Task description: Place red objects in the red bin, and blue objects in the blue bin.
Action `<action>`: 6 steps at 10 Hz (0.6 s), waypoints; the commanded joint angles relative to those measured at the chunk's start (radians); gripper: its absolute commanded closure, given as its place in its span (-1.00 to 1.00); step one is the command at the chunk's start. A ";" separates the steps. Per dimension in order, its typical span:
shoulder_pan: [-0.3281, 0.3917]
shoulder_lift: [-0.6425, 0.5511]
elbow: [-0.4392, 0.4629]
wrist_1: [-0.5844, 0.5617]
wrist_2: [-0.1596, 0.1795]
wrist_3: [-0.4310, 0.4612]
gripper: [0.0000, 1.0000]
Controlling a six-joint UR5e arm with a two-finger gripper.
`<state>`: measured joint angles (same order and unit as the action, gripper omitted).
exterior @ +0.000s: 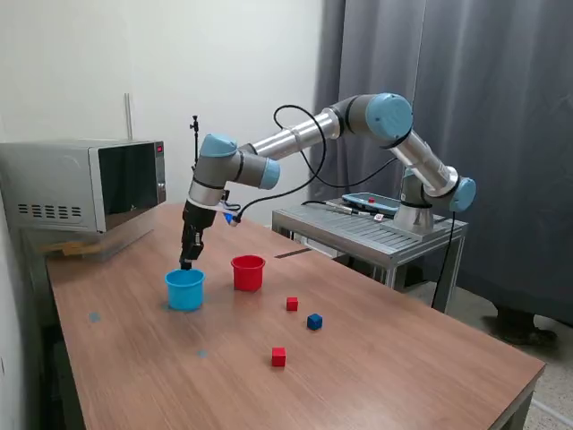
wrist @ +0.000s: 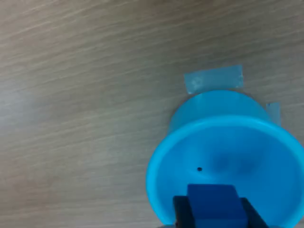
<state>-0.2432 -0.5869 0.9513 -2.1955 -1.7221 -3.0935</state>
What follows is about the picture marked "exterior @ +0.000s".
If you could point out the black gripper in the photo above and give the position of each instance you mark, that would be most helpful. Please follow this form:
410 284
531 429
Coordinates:
199 217

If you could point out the blue cube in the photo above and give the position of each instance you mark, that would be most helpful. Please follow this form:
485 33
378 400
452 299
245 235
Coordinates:
314 322

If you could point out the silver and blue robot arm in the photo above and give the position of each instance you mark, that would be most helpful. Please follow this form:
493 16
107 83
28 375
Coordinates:
291 136

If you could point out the blue plastic bin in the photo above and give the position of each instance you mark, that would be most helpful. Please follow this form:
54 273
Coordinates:
185 293

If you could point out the red plastic bin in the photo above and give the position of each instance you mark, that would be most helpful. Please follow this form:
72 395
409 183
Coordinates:
247 275

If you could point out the dark strip on table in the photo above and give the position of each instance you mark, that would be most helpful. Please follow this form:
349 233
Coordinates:
291 254

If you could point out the blue tape marker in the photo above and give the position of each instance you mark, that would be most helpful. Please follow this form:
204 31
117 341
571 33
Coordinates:
94 317
203 354

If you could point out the red cube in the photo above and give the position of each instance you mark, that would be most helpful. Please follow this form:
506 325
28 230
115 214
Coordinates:
278 357
292 304

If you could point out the wooden blocks under microwave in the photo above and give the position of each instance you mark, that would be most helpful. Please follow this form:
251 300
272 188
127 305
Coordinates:
67 250

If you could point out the silver microwave oven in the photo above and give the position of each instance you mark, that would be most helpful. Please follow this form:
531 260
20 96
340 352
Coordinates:
53 179

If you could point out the grey metal robot stand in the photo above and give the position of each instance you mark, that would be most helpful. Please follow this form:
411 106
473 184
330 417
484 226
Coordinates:
358 230

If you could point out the blue teach pendant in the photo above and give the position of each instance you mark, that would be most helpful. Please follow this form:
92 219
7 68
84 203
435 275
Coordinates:
371 201

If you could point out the grey curtain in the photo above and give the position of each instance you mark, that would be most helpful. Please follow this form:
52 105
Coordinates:
515 89

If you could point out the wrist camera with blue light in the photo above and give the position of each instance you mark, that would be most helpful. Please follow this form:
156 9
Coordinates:
230 218

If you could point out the white wall pipe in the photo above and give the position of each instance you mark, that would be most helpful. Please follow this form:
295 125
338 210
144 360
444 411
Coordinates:
128 116

